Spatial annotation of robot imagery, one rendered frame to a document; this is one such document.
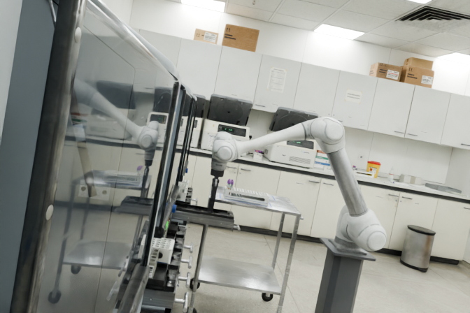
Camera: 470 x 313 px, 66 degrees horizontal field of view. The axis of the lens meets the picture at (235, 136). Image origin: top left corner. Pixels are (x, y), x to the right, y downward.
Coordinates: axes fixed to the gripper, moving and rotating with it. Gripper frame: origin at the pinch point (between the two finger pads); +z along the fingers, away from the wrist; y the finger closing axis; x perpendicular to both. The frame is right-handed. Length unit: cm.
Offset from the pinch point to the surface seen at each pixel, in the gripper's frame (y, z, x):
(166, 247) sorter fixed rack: 78, -2, -17
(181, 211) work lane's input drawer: 11.2, 3.6, -15.6
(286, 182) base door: -224, 16, 98
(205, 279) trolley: -27, 56, 7
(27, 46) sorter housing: 123, -58, -50
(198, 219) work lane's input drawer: 11.3, 6.6, -6.0
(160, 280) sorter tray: 96, 0, -16
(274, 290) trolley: -24, 56, 53
